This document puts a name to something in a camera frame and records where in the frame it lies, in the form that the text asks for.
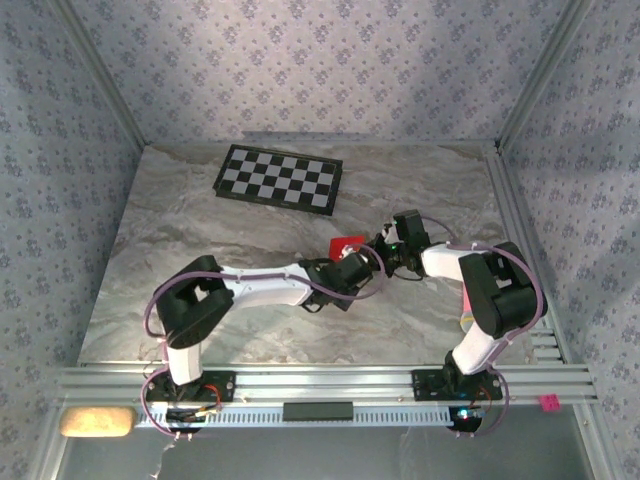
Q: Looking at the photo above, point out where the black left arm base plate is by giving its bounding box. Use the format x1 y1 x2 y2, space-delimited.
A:
145 369 237 404

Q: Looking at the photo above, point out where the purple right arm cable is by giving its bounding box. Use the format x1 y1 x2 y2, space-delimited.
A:
419 214 546 440

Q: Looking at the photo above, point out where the slotted white cable duct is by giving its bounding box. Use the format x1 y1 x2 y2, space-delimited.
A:
134 403 456 429

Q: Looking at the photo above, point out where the aluminium side rail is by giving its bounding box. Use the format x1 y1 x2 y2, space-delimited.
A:
483 152 571 364

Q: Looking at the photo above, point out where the beige sponge block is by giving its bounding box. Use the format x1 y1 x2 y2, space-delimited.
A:
58 406 137 439

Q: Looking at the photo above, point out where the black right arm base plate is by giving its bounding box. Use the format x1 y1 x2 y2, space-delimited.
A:
411 368 504 402

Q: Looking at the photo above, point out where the black and white checkerboard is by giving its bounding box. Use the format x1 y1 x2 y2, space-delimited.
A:
212 143 345 217

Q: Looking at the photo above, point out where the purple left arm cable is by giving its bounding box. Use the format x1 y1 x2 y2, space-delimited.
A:
141 242 387 441

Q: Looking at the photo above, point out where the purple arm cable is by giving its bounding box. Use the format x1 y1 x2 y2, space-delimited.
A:
141 242 387 441
419 214 546 440

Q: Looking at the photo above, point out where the long aluminium mounting rail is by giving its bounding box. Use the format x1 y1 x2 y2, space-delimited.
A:
48 364 600 406

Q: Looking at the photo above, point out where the black rectangular bar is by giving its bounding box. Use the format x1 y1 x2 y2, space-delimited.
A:
282 401 355 422

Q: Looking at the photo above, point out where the pink and yellow marker pen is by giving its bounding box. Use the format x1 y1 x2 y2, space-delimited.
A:
459 289 476 334

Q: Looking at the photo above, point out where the red square paper sheet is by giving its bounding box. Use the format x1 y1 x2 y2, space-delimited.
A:
328 233 366 261

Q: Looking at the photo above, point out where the aluminium frame post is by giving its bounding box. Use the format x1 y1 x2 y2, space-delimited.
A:
572 404 619 480
52 0 151 149
497 0 596 151
29 407 76 480

